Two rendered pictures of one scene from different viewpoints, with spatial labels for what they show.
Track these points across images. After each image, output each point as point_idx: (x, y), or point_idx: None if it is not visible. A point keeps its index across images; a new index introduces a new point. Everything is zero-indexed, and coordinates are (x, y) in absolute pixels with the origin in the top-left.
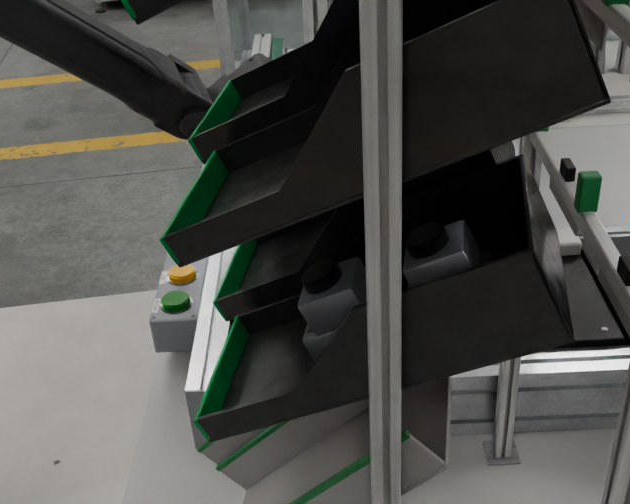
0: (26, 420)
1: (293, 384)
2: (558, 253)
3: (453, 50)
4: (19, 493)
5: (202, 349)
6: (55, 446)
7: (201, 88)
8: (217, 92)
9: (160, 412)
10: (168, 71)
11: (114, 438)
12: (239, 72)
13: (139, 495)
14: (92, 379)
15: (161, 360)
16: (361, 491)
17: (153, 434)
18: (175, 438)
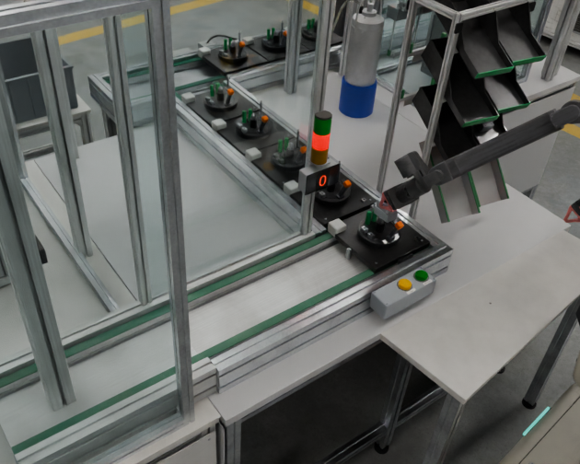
0: (488, 326)
1: (494, 134)
2: None
3: None
4: (508, 303)
5: (433, 255)
6: (486, 308)
7: (437, 164)
8: (425, 170)
9: (444, 289)
10: (455, 156)
11: (466, 295)
12: (419, 160)
13: (475, 273)
14: (453, 321)
15: (423, 306)
16: None
17: (454, 285)
18: (448, 278)
